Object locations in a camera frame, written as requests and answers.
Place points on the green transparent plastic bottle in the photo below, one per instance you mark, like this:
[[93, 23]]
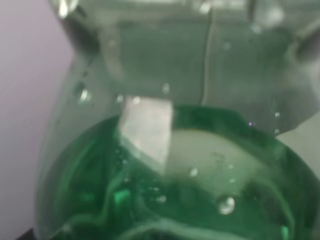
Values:
[[184, 120]]

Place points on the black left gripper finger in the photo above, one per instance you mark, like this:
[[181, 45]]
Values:
[[28, 235]]

